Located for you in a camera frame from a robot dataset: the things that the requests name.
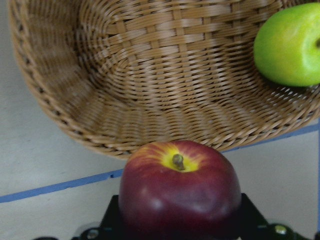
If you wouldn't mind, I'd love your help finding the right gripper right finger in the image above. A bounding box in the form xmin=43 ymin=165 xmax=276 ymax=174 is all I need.
xmin=237 ymin=193 xmax=300 ymax=240

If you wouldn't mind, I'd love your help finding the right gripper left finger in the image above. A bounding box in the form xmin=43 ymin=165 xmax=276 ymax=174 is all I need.
xmin=72 ymin=195 xmax=125 ymax=240

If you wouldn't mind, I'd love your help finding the dark red apple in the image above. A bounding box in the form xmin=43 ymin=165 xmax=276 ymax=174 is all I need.
xmin=118 ymin=140 xmax=242 ymax=240

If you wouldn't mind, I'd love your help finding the green apple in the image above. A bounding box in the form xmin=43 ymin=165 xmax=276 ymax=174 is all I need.
xmin=253 ymin=2 xmax=320 ymax=87

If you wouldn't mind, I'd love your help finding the woven wicker basket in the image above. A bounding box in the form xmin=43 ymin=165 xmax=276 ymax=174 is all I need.
xmin=8 ymin=0 xmax=320 ymax=159

